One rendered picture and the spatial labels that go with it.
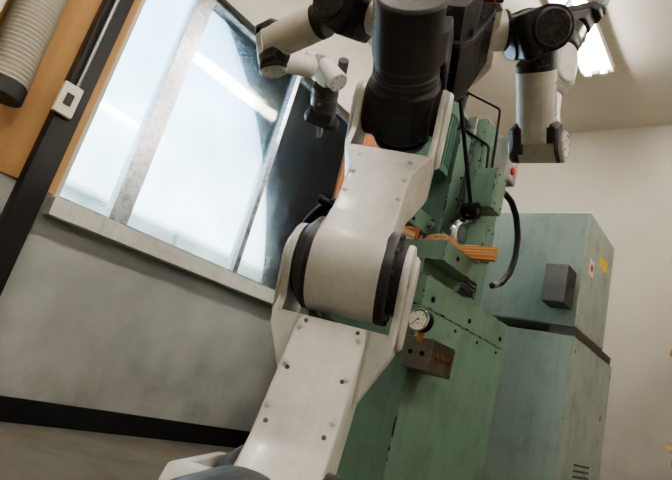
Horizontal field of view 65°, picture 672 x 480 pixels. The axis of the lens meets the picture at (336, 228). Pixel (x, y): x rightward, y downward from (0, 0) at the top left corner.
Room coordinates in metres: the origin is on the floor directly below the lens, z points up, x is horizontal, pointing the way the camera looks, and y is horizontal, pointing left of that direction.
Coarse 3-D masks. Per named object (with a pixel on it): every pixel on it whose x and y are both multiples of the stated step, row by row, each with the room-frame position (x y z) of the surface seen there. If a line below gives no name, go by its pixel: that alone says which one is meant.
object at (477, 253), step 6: (462, 246) 1.51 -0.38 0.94; (468, 246) 1.49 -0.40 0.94; (474, 246) 1.48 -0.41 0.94; (480, 246) 1.47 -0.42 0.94; (486, 246) 1.46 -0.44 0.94; (468, 252) 1.49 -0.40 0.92; (474, 252) 1.48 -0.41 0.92; (480, 252) 1.47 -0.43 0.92; (486, 252) 1.45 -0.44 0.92; (492, 252) 1.44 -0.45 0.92; (474, 258) 1.48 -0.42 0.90; (480, 258) 1.46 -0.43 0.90; (486, 258) 1.45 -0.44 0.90; (492, 258) 1.44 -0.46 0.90
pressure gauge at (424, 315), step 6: (414, 312) 1.33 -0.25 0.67; (420, 312) 1.32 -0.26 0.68; (426, 312) 1.31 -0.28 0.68; (414, 318) 1.33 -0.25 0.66; (420, 318) 1.32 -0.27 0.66; (426, 318) 1.31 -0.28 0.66; (432, 318) 1.31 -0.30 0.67; (408, 324) 1.34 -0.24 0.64; (414, 324) 1.33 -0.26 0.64; (420, 324) 1.32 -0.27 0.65; (426, 324) 1.30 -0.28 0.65; (432, 324) 1.32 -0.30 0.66; (414, 330) 1.32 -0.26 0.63; (420, 330) 1.31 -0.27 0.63; (426, 330) 1.32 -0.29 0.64; (420, 336) 1.33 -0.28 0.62
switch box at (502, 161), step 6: (498, 138) 1.78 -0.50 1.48; (504, 138) 1.76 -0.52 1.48; (498, 144) 1.78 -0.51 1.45; (504, 144) 1.76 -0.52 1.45; (498, 150) 1.77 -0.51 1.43; (504, 150) 1.76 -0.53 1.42; (498, 156) 1.77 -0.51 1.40; (504, 156) 1.75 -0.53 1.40; (498, 162) 1.77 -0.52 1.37; (504, 162) 1.75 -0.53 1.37; (510, 162) 1.76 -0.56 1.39; (504, 168) 1.75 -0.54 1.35; (510, 168) 1.77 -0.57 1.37; (516, 168) 1.81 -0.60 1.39; (504, 174) 1.75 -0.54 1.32; (510, 174) 1.78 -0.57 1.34; (510, 180) 1.79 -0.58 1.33; (510, 186) 1.82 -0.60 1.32
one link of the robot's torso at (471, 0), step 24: (456, 0) 0.80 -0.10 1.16; (480, 0) 0.81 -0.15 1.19; (456, 24) 0.82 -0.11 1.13; (480, 24) 0.87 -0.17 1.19; (504, 24) 0.95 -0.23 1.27; (456, 48) 0.87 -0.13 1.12; (480, 48) 0.92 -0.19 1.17; (504, 48) 0.99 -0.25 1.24; (456, 72) 0.89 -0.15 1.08; (480, 72) 1.03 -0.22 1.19; (456, 96) 0.95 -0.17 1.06
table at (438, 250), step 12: (408, 240) 1.46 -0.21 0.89; (420, 240) 1.43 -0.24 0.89; (432, 240) 1.40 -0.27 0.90; (444, 240) 1.38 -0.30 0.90; (420, 252) 1.42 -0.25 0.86; (432, 252) 1.40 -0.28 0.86; (444, 252) 1.37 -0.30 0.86; (456, 252) 1.41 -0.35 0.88; (444, 264) 1.41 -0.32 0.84; (456, 264) 1.42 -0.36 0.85; (468, 264) 1.47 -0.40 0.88; (456, 276) 1.50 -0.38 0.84; (468, 276) 1.48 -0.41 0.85
